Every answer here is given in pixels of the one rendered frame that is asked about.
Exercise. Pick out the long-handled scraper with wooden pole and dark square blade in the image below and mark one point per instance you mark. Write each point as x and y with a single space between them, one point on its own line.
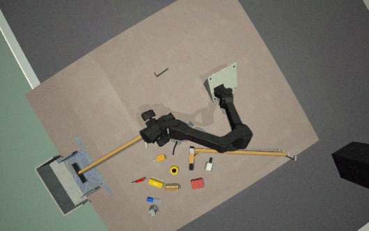
79 172

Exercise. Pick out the red square block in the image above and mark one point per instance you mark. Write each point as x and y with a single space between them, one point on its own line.
197 183

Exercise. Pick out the yellow-handled screwdriver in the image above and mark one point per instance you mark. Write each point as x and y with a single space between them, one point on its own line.
160 158

